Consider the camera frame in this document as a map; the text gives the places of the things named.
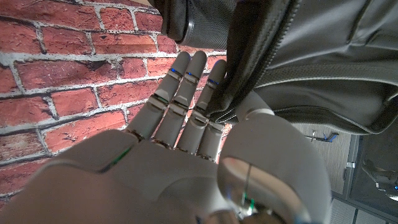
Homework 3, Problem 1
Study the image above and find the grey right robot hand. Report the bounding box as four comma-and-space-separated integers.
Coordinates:
0, 51, 332, 224

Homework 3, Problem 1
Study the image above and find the black backpack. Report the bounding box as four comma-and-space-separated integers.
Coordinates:
147, 0, 398, 135

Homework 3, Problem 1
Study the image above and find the brick print backdrop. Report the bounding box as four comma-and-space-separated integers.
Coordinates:
0, 0, 228, 203

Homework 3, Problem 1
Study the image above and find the person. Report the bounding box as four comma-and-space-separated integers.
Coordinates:
362, 158, 398, 202

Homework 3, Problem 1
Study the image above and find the small blue tool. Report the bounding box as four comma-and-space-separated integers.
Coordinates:
306, 130, 340, 143

